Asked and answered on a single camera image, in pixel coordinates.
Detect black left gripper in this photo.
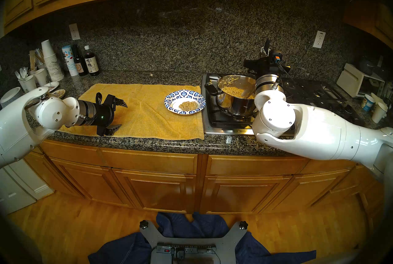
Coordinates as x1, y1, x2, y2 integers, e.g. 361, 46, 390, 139
91, 95, 128, 137

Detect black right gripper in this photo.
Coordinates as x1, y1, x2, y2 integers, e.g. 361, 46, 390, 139
244, 39, 291, 77

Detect metal ladle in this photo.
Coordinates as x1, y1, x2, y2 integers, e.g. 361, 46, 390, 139
240, 81, 257, 98

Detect scooped oatmeal portion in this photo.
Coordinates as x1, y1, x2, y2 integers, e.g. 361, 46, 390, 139
179, 101, 199, 112

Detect cooked oatmeal mass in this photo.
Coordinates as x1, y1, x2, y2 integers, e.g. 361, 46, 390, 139
222, 76, 251, 99

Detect blue patterned paper bowl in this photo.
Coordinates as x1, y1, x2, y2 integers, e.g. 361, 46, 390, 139
164, 89, 206, 116

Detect plain white bowl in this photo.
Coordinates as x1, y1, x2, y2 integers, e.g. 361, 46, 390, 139
0, 87, 22, 109

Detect yellow towel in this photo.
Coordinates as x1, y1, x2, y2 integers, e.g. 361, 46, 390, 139
58, 83, 205, 140

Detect wooden drawer front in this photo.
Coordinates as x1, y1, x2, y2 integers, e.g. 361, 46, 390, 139
206, 154, 309, 176
100, 147, 198, 175
40, 140, 102, 162
301, 159, 358, 175

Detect soy sauce bottle white label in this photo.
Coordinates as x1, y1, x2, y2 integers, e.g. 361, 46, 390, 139
84, 45, 100, 76

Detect small dark sauce bottle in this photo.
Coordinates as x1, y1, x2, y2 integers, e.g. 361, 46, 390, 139
72, 44, 88, 76

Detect stainless steel pot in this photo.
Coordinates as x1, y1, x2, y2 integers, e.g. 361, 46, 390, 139
204, 74, 258, 119

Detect white blue cylindrical canister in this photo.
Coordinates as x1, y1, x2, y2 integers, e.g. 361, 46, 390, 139
62, 45, 79, 77

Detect wooden lower cabinet door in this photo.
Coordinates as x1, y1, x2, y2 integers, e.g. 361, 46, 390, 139
261, 168, 358, 214
200, 176, 292, 215
51, 157, 135, 208
113, 169, 197, 214

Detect stack of paper cups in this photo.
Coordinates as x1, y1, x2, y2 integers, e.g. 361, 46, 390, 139
41, 40, 64, 82

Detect steel gas stove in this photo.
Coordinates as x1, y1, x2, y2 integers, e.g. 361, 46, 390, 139
201, 74, 358, 136

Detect white toaster oven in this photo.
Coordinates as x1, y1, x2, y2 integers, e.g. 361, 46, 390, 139
337, 63, 386, 98

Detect paper cup holding forks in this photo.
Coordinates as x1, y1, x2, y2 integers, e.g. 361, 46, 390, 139
18, 75, 37, 92

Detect wooden stirrer sticks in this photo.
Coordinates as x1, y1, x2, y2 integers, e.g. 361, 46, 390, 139
29, 48, 45, 71

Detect blue printed paper cup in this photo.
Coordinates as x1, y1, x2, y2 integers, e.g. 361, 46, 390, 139
361, 94, 375, 112

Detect white kitchen appliance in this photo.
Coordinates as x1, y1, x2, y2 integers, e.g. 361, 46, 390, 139
0, 159, 55, 216

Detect dark blue cloth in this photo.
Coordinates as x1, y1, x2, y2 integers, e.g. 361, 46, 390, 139
88, 212, 317, 264

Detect grey power strip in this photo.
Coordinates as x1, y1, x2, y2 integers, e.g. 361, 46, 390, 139
156, 243, 217, 255

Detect black cable orange connector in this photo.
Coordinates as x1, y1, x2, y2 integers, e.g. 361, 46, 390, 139
272, 50, 292, 90

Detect wooden lower cabinet frame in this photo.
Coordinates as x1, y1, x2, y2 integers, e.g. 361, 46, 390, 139
23, 139, 387, 215

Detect wooden corner wall cabinet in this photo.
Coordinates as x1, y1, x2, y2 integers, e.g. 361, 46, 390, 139
344, 0, 393, 49

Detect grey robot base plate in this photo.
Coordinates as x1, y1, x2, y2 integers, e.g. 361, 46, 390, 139
140, 220, 248, 264

